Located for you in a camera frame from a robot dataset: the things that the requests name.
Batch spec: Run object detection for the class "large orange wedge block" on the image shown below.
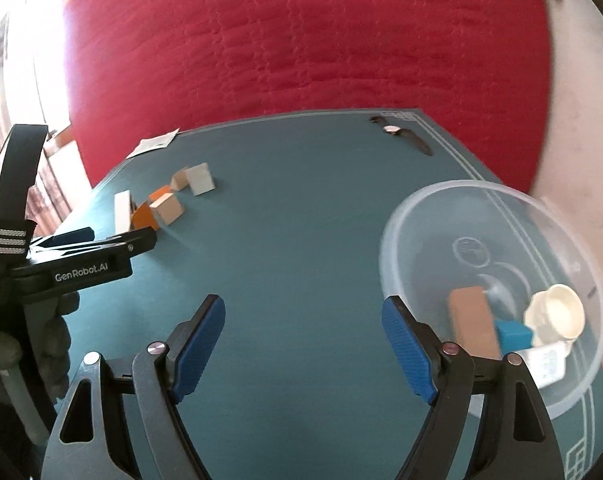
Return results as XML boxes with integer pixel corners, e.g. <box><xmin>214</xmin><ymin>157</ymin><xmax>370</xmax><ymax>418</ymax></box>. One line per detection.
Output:
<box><xmin>131</xmin><ymin>202</ymin><xmax>159</xmax><ymax>231</ymax></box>

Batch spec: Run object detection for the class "white rectangular block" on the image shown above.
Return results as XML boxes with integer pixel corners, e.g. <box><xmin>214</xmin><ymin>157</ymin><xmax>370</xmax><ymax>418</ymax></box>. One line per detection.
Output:
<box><xmin>114</xmin><ymin>190</ymin><xmax>132</xmax><ymax>234</ymax></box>

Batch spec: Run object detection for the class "plain wooden cube block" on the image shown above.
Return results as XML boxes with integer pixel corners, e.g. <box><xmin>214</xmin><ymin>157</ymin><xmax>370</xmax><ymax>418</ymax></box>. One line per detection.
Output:
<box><xmin>150</xmin><ymin>193</ymin><xmax>184</xmax><ymax>226</ymax></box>

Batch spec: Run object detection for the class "brown wooden rectangular block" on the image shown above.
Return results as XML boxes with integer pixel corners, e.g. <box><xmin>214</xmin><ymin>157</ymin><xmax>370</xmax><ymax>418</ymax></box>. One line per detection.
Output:
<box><xmin>448</xmin><ymin>286</ymin><xmax>501</xmax><ymax>360</ymax></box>

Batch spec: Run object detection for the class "orange striped wedge block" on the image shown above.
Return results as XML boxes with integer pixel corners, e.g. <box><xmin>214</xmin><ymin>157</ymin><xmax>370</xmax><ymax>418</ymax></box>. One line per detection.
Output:
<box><xmin>148</xmin><ymin>184</ymin><xmax>172</xmax><ymax>203</ymax></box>

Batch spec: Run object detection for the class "blue cube block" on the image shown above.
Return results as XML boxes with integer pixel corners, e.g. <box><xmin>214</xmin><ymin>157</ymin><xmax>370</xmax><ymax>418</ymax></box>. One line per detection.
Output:
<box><xmin>495</xmin><ymin>320</ymin><xmax>533</xmax><ymax>356</ymax></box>

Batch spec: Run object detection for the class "white power adapter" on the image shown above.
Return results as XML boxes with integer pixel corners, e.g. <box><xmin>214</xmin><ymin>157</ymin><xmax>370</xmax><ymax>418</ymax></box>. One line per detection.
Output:
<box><xmin>518</xmin><ymin>341</ymin><xmax>567</xmax><ymax>389</ymax></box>

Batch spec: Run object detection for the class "gloved left hand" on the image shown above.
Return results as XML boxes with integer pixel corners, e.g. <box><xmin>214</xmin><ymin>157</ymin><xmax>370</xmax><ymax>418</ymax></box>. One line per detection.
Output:
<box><xmin>0</xmin><ymin>291</ymin><xmax>81</xmax><ymax>403</ymax></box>

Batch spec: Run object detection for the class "plain wooden wedge block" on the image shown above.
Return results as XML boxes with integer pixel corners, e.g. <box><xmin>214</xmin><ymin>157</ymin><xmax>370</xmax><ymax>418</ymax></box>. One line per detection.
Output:
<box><xmin>170</xmin><ymin>167</ymin><xmax>188</xmax><ymax>192</ymax></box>

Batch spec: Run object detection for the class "white striped wedge block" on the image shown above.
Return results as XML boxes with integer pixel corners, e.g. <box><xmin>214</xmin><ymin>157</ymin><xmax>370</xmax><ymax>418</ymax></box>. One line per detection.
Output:
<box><xmin>185</xmin><ymin>162</ymin><xmax>216</xmax><ymax>196</ymax></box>

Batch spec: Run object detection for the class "white paper sheet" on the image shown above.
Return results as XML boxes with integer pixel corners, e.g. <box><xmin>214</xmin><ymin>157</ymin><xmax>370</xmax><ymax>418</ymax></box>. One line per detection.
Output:
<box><xmin>126</xmin><ymin>128</ymin><xmax>180</xmax><ymax>159</ymax></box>

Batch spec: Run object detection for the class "clear plastic bowl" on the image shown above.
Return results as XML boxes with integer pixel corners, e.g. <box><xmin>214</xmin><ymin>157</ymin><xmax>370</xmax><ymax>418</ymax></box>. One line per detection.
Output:
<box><xmin>379</xmin><ymin>180</ymin><xmax>603</xmax><ymax>418</ymax></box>

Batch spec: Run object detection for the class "patterned pink curtain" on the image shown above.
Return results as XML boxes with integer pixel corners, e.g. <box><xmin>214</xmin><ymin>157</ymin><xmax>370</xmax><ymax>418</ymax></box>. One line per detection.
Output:
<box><xmin>0</xmin><ymin>16</ymin><xmax>70</xmax><ymax>235</ymax></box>

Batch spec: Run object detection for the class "red quilted blanket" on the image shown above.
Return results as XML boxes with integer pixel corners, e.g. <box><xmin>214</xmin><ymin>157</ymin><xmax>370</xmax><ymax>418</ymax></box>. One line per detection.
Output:
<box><xmin>65</xmin><ymin>0</ymin><xmax>551</xmax><ymax>191</ymax></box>

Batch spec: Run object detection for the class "black wristwatch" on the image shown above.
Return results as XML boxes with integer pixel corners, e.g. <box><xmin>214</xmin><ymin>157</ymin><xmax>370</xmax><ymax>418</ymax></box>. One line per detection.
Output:
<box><xmin>369</xmin><ymin>115</ymin><xmax>434</xmax><ymax>156</ymax></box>

